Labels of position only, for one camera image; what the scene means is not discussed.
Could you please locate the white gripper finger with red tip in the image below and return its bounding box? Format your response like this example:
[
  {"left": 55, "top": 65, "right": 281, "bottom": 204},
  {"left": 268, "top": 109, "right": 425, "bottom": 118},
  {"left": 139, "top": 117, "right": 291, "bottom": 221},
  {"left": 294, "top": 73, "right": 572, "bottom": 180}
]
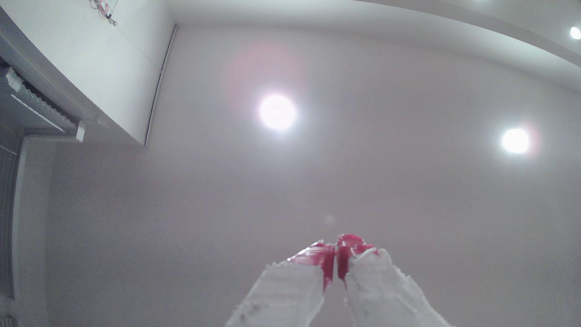
[
  {"left": 337, "top": 233, "right": 455, "bottom": 327},
  {"left": 224, "top": 242, "right": 336, "bottom": 327}
]

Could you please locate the red white wire bundle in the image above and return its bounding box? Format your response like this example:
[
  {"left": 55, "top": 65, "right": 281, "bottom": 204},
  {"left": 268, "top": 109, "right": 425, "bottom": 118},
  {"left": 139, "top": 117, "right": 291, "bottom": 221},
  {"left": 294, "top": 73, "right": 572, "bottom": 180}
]
[{"left": 89, "top": 0, "right": 119, "bottom": 26}]

